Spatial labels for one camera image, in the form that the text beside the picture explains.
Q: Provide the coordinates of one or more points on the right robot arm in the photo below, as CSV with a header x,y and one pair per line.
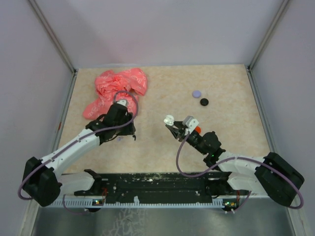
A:
x,y
270,175

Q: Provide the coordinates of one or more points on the white round charging case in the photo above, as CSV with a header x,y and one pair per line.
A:
x,y
169,120

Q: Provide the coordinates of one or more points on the orange charging case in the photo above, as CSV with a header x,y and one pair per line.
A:
x,y
198,129

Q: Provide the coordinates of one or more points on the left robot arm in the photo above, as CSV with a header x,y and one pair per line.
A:
x,y
43,178

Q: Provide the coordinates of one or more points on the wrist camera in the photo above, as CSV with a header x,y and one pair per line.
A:
x,y
122,102
190,123

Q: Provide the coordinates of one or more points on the purple round charging case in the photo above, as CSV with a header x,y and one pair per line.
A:
x,y
196,94

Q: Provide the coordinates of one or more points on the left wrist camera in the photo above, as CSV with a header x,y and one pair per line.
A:
x,y
122,102

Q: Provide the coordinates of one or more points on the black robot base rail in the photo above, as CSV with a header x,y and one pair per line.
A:
x,y
161,188

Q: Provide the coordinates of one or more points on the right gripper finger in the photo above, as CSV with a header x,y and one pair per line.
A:
x,y
178,124
174,130

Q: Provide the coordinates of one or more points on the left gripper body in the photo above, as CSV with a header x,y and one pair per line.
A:
x,y
127,130

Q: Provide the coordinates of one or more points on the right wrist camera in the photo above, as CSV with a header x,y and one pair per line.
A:
x,y
190,123

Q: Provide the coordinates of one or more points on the crumpled pink cloth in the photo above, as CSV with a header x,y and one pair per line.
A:
x,y
111,86

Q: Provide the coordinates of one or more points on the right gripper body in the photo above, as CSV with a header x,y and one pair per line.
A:
x,y
182,133

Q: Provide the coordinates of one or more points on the black round charging case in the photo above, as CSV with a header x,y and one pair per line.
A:
x,y
204,102

